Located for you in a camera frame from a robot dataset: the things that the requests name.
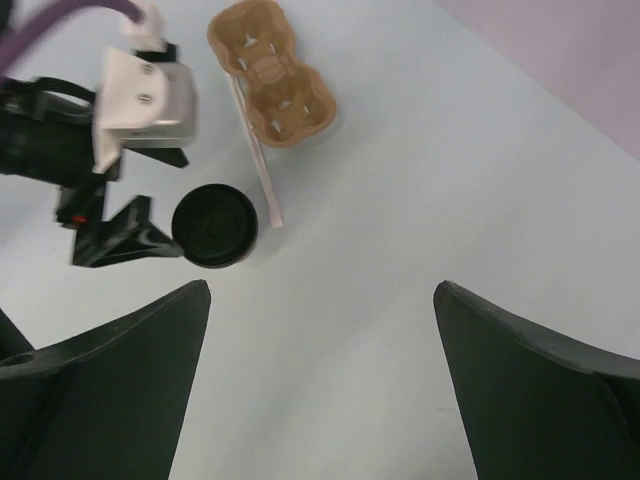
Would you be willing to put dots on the brown pulp cup carrier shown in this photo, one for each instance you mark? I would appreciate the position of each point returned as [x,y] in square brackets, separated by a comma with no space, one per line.
[286,100]

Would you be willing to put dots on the brown paper coffee cup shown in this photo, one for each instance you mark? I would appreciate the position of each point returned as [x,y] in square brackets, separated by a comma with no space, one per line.
[245,254]

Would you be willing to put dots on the black plastic cup lid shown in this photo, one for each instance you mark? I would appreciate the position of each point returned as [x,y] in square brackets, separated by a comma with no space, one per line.
[213,224]

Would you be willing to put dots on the white wrapped straw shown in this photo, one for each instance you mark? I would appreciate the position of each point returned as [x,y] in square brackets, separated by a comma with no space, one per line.
[274,211]

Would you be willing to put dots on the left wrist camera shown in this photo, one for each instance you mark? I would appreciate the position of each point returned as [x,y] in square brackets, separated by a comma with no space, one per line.
[147,99]

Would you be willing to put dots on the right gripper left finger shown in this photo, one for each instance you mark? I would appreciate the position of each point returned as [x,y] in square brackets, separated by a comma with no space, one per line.
[108,403]

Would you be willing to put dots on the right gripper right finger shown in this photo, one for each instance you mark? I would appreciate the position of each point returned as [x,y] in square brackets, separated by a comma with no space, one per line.
[537,404]

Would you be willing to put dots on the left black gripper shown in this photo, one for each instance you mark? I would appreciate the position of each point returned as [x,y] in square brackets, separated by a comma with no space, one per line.
[47,136]

